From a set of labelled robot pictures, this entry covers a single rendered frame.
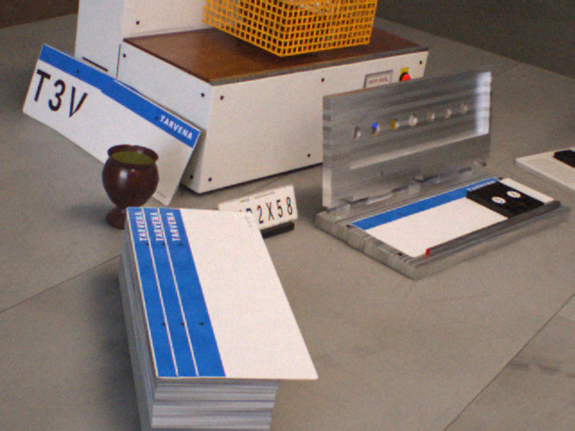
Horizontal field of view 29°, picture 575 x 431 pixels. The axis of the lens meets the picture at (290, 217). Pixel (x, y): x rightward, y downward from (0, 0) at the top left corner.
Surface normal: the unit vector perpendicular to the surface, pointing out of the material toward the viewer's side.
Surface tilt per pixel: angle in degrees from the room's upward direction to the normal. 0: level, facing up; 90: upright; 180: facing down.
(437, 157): 76
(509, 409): 0
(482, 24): 90
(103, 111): 69
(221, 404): 90
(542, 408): 0
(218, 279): 0
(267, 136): 90
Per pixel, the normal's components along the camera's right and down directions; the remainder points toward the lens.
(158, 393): 0.21, 0.44
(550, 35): -0.52, 0.29
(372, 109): 0.73, 0.18
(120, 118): -0.63, -0.15
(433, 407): 0.16, -0.89
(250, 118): 0.71, 0.40
